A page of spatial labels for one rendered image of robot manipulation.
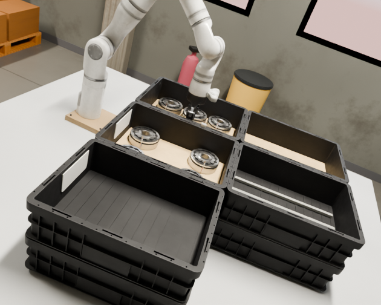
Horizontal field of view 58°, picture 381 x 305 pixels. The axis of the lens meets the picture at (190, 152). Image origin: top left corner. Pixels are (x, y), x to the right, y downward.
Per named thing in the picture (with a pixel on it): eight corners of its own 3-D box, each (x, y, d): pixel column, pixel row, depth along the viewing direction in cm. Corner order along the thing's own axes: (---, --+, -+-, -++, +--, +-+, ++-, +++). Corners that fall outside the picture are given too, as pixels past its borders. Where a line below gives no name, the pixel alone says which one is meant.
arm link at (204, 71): (199, 72, 129) (189, 77, 122) (211, 32, 121) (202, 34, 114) (216, 80, 128) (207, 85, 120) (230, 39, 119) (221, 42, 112)
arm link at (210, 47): (202, 64, 116) (184, 25, 113) (211, 59, 123) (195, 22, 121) (219, 55, 112) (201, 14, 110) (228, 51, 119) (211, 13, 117)
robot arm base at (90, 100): (73, 113, 143) (78, 75, 134) (84, 106, 150) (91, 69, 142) (94, 121, 142) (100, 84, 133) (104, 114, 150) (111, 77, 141)
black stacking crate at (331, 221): (213, 220, 101) (225, 191, 94) (228, 168, 126) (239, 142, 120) (343, 273, 98) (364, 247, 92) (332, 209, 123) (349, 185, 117)
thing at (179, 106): (155, 103, 141) (155, 102, 141) (164, 95, 149) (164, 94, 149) (176, 113, 139) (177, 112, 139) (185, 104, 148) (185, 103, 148)
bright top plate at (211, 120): (205, 123, 140) (205, 121, 139) (211, 114, 148) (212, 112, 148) (227, 132, 138) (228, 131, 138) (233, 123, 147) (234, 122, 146)
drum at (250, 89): (252, 132, 342) (276, 80, 312) (245, 147, 312) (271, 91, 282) (219, 118, 347) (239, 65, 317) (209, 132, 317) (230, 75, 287)
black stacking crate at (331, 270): (201, 245, 106) (213, 218, 100) (218, 190, 132) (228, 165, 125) (325, 296, 104) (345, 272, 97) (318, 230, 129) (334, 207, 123)
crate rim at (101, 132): (91, 143, 98) (92, 137, 97) (132, 105, 123) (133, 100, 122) (222, 196, 95) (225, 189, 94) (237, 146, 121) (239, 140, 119)
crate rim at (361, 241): (223, 196, 95) (225, 189, 94) (237, 146, 121) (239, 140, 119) (361, 252, 93) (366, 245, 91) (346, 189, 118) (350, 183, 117)
